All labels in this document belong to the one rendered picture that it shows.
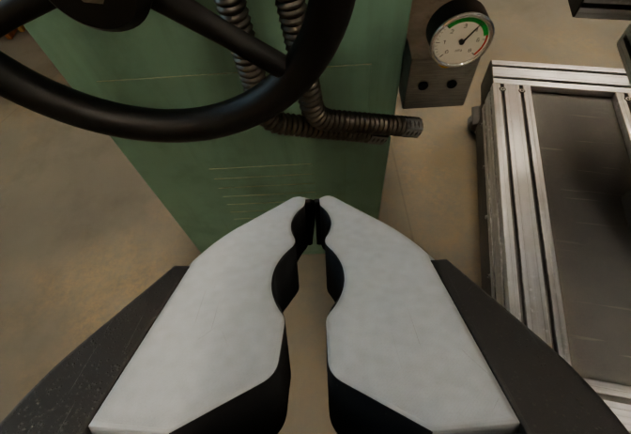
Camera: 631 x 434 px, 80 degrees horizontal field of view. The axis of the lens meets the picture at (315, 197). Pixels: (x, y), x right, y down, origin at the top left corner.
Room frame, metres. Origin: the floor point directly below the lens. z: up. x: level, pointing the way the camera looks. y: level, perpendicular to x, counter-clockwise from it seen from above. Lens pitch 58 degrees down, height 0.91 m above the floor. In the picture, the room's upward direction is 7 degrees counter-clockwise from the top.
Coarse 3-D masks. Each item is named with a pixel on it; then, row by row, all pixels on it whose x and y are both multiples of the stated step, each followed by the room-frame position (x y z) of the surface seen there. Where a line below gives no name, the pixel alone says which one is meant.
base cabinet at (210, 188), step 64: (256, 0) 0.40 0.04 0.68; (384, 0) 0.39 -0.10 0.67; (64, 64) 0.42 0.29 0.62; (128, 64) 0.42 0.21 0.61; (192, 64) 0.41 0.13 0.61; (384, 64) 0.39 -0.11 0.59; (256, 128) 0.40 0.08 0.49; (192, 192) 0.42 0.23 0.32; (256, 192) 0.41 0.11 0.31; (320, 192) 0.40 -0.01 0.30
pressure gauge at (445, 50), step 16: (464, 0) 0.34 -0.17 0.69; (432, 16) 0.35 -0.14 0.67; (448, 16) 0.33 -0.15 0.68; (464, 16) 0.32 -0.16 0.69; (480, 16) 0.32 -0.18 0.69; (432, 32) 0.33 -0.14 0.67; (448, 32) 0.33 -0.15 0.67; (464, 32) 0.32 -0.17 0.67; (480, 32) 0.32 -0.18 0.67; (432, 48) 0.32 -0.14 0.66; (448, 48) 0.33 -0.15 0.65; (464, 48) 0.32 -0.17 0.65; (480, 48) 0.32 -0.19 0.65; (448, 64) 0.32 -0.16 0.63; (464, 64) 0.32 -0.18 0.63
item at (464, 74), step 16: (416, 0) 0.47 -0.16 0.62; (432, 0) 0.46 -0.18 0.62; (448, 0) 0.46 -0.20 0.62; (416, 16) 0.43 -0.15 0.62; (416, 32) 0.40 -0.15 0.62; (416, 48) 0.37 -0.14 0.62; (416, 64) 0.35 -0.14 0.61; (432, 64) 0.35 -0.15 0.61; (400, 80) 0.39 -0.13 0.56; (416, 80) 0.35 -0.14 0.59; (432, 80) 0.35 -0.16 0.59; (448, 80) 0.35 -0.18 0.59; (464, 80) 0.35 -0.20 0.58; (400, 96) 0.38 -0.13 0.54; (416, 96) 0.35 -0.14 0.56; (432, 96) 0.35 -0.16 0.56; (448, 96) 0.35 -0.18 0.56; (464, 96) 0.35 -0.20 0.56
